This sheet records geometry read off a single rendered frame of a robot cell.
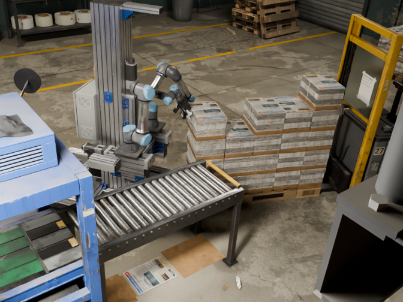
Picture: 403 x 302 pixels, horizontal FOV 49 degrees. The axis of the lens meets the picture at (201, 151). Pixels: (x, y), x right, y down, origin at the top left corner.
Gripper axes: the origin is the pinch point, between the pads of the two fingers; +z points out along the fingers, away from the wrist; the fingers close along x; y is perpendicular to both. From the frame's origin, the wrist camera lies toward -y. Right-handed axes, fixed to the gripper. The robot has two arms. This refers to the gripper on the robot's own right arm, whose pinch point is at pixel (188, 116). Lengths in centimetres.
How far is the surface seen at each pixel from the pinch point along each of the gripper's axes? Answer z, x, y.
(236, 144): 42, -19, 27
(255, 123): 34, -17, 53
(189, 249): 80, -74, -59
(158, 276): 62, -101, -88
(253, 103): 27, 4, 63
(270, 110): 32, -14, 72
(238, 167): 69, -20, 18
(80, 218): -75, -164, -76
